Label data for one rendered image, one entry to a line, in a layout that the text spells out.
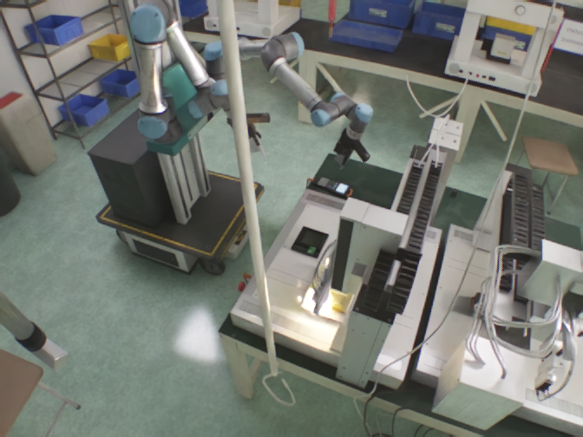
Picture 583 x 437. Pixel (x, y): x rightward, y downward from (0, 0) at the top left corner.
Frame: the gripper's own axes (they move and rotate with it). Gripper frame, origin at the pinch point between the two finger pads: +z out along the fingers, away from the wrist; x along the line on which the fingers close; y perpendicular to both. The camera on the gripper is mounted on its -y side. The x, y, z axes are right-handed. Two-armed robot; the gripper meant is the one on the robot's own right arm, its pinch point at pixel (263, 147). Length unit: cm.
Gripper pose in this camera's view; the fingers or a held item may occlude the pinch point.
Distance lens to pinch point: 174.8
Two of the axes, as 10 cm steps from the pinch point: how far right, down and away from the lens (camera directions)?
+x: 1.8, 6.8, -7.1
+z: 4.2, 6.1, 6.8
